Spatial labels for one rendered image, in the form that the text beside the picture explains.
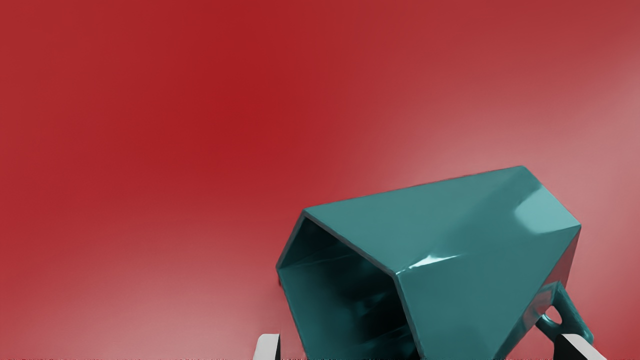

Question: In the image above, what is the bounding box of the teal faceted mug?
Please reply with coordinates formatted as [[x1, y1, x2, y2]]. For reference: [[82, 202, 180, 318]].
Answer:
[[275, 165, 596, 360]]

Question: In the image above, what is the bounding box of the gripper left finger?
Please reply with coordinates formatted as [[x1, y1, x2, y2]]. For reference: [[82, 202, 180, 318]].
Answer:
[[253, 333, 282, 360]]

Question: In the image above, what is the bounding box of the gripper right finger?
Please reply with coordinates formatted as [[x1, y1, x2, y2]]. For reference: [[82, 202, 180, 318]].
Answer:
[[553, 332, 608, 360]]

